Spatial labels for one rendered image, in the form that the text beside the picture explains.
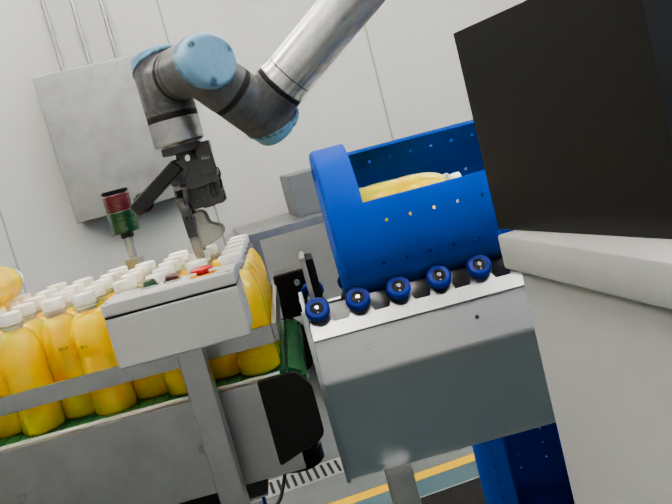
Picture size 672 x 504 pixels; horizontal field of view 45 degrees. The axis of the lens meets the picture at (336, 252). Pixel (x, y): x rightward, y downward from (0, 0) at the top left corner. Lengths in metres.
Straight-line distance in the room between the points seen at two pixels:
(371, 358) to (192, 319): 0.37
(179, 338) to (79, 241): 3.63
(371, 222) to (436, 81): 3.74
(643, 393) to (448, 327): 0.73
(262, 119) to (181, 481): 0.61
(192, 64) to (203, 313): 0.39
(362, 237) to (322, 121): 3.52
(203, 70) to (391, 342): 0.56
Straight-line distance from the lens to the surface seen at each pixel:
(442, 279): 1.44
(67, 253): 4.83
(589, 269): 0.75
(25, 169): 4.84
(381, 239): 1.39
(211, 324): 1.20
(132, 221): 1.89
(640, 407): 0.78
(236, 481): 1.31
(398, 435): 1.53
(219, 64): 1.33
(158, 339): 1.22
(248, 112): 1.37
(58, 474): 1.43
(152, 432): 1.38
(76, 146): 4.59
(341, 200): 1.38
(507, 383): 1.52
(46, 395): 1.41
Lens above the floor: 1.25
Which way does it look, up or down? 8 degrees down
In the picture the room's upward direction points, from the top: 15 degrees counter-clockwise
